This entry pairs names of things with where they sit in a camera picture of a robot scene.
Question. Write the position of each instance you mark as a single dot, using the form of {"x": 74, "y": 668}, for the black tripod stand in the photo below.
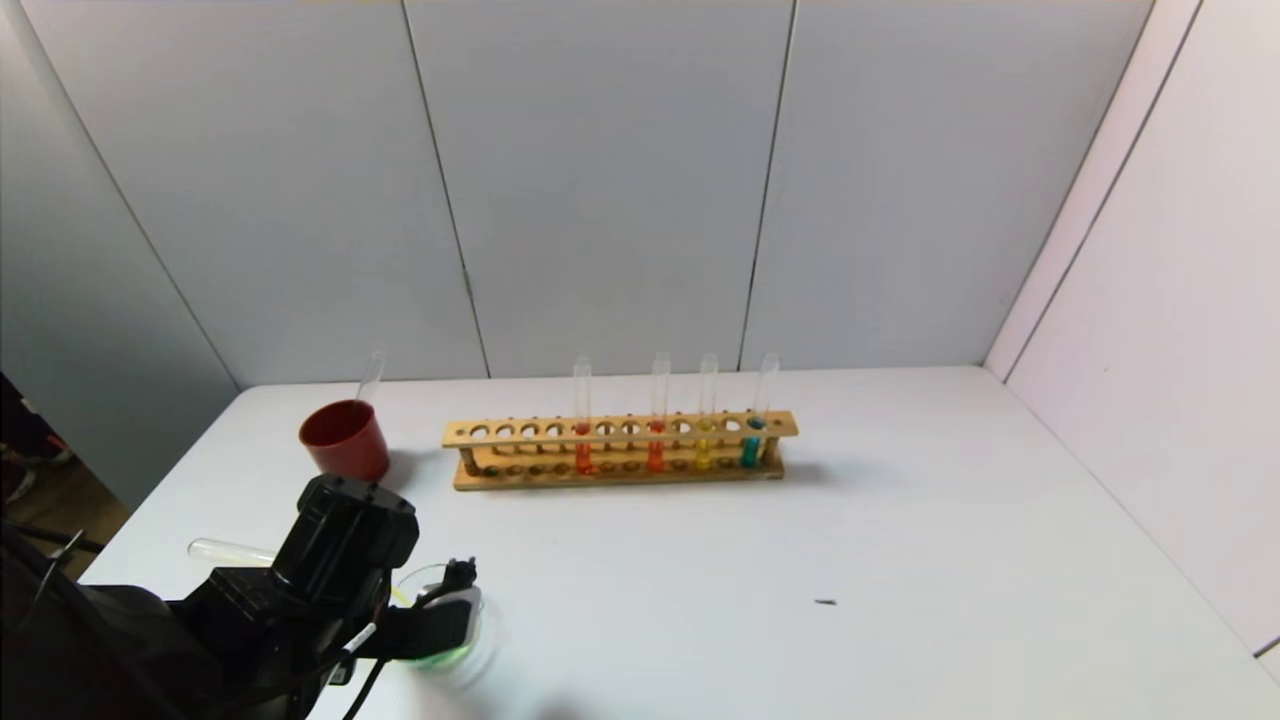
{"x": 60, "y": 540}

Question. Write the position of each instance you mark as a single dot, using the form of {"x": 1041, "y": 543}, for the dark red plastic cup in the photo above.
{"x": 345, "y": 445}

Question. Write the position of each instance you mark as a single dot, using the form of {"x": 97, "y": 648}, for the orange and black left arm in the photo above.
{"x": 100, "y": 650}

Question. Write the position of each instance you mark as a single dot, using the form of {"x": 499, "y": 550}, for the wooden test tube rack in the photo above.
{"x": 620, "y": 437}

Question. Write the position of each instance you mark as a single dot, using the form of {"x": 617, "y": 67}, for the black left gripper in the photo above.
{"x": 290, "y": 630}

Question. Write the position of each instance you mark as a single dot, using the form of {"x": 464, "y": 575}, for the glass test tube light-blue liquid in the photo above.
{"x": 370, "y": 380}

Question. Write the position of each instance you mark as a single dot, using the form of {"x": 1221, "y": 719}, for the glass test tube teal liquid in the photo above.
{"x": 749, "y": 452}

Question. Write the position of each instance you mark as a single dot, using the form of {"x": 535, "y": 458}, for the clear glass dish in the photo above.
{"x": 482, "y": 650}

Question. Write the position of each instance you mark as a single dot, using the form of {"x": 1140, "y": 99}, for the glass test tube orange liquid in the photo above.
{"x": 583, "y": 458}
{"x": 655, "y": 457}

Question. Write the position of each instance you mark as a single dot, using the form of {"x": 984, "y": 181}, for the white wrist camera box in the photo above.
{"x": 440, "y": 625}

